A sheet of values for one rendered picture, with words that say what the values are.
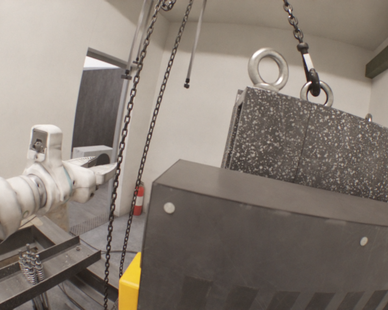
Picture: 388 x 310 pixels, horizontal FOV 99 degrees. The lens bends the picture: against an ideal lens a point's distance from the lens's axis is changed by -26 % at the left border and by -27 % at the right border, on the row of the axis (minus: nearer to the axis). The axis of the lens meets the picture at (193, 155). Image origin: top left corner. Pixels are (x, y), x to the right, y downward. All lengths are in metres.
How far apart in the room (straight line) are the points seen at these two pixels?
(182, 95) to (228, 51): 0.85
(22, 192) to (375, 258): 0.43
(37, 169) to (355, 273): 0.43
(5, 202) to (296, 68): 2.80
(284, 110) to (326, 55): 2.63
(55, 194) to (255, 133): 0.30
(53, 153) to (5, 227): 0.13
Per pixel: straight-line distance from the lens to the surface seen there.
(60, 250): 1.42
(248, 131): 0.32
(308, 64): 0.48
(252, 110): 0.32
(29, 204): 0.31
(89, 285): 1.56
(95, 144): 7.38
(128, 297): 0.31
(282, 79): 0.36
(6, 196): 0.28
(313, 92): 0.46
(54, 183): 0.34
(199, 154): 2.89
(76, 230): 2.88
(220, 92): 2.84
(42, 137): 0.33
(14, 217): 0.28
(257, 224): 0.21
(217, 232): 0.21
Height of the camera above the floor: 1.55
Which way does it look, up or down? 10 degrees down
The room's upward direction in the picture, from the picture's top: 11 degrees clockwise
